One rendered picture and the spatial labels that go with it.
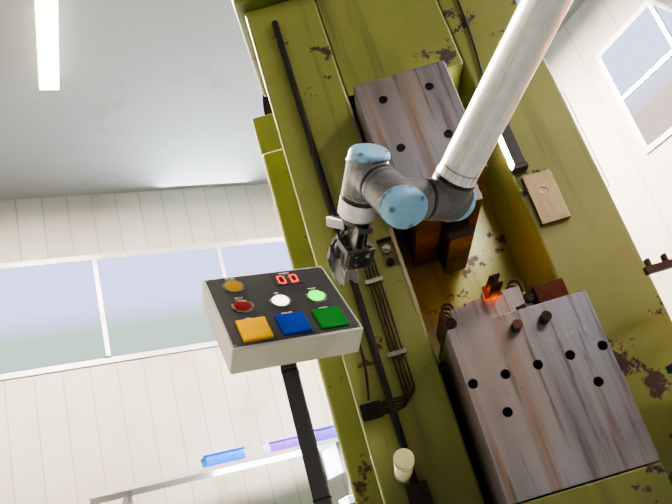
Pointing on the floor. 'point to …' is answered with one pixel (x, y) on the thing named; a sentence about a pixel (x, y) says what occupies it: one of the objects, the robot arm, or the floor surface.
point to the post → (305, 434)
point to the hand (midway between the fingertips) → (340, 280)
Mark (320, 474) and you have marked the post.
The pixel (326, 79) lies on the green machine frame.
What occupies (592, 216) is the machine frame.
